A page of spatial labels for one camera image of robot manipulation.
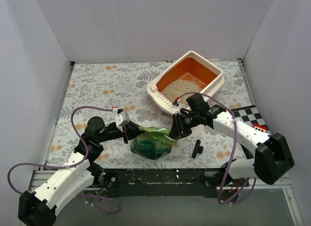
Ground green litter bag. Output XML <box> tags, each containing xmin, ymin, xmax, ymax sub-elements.
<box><xmin>131</xmin><ymin>126</ymin><xmax>177</xmax><ymax>160</ymax></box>

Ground black bag clip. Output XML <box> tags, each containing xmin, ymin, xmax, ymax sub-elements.
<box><xmin>191</xmin><ymin>139</ymin><xmax>204</xmax><ymax>158</ymax></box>

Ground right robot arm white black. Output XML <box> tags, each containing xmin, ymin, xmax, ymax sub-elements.
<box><xmin>169</xmin><ymin>92</ymin><xmax>294</xmax><ymax>186</ymax></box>

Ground cat litter granules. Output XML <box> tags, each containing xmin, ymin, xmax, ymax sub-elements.
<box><xmin>161</xmin><ymin>79</ymin><xmax>202</xmax><ymax>103</ymax></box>

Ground white orange litter box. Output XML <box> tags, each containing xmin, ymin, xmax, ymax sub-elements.
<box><xmin>147</xmin><ymin>51</ymin><xmax>225</xmax><ymax>115</ymax></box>

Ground checkerboard calibration board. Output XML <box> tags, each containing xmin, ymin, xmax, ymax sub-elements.
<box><xmin>232</xmin><ymin>105</ymin><xmax>271</xmax><ymax>134</ymax></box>

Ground red white small block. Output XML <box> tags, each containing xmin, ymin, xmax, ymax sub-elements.
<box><xmin>252</xmin><ymin>123</ymin><xmax>268</xmax><ymax>133</ymax></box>

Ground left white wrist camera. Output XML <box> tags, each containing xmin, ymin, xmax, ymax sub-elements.
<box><xmin>112</xmin><ymin>107</ymin><xmax>130</xmax><ymax>132</ymax></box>

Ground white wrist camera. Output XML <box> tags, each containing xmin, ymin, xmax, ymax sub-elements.
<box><xmin>171</xmin><ymin>97</ymin><xmax>187</xmax><ymax>115</ymax></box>
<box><xmin>112</xmin><ymin>107</ymin><xmax>130</xmax><ymax>132</ymax></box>

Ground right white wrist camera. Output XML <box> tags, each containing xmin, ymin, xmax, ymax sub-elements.
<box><xmin>171</xmin><ymin>97</ymin><xmax>187</xmax><ymax>115</ymax></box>

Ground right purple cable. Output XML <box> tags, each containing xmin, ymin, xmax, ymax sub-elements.
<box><xmin>177</xmin><ymin>91</ymin><xmax>257</xmax><ymax>205</ymax></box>

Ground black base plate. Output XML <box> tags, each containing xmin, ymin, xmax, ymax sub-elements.
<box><xmin>86</xmin><ymin>168</ymin><xmax>246</xmax><ymax>198</ymax></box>

